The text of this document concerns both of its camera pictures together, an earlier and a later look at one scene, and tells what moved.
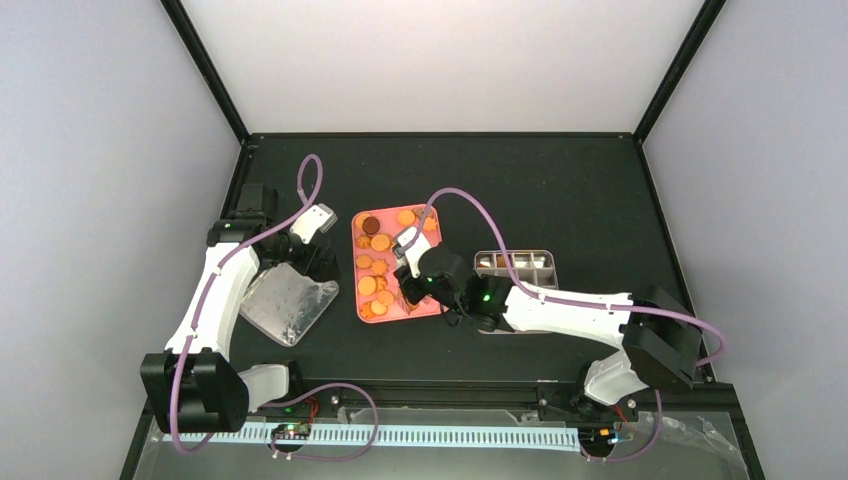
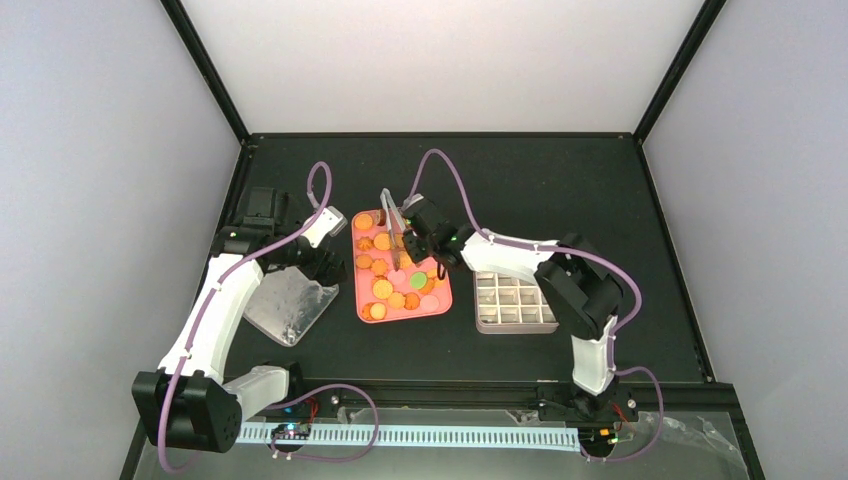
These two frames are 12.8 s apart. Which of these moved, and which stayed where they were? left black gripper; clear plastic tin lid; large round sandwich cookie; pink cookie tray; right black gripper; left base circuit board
Moved: right black gripper; large round sandwich cookie
Stayed: clear plastic tin lid; left black gripper; left base circuit board; pink cookie tray
